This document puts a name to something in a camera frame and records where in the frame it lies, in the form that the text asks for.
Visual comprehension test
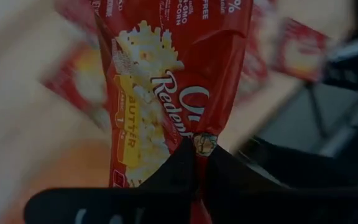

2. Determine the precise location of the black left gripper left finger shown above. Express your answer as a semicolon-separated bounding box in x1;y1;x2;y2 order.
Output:
23;138;198;224

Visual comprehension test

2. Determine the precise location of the black aluminium table frame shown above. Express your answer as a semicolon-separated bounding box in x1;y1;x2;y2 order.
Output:
237;136;358;190

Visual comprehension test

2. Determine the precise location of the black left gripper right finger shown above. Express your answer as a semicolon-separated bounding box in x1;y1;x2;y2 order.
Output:
203;145;358;224

